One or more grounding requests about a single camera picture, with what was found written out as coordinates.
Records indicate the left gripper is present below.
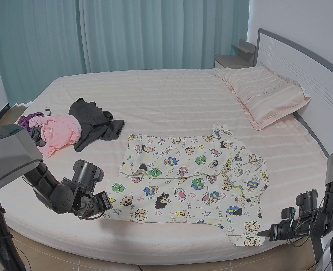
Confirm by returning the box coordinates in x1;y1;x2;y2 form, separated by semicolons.
80;191;113;219

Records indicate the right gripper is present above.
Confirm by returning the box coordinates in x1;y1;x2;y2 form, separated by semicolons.
269;220;297;241

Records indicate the white printed pyjama top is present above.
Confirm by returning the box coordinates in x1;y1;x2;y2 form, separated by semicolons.
104;124;271;247

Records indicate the bed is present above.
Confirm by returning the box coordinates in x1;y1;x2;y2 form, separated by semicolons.
0;27;333;263

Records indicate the pink garment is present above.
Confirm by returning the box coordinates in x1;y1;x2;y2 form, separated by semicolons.
36;115;82;159

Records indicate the black garment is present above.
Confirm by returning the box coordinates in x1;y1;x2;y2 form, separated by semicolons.
68;98;125;152

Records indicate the grey garment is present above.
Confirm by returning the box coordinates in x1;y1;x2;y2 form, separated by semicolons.
29;126;47;147

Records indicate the purple garment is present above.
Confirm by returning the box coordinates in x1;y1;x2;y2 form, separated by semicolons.
17;109;52;133

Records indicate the pale pink striped pillow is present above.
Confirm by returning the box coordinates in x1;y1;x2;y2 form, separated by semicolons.
215;62;312;131

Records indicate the grey white bedside table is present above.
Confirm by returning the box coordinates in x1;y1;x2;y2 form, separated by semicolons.
214;38;256;69

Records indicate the blue-green curtain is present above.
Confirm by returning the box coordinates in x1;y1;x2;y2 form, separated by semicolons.
0;0;253;107

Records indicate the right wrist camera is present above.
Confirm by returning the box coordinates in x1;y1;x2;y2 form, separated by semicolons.
281;207;295;222

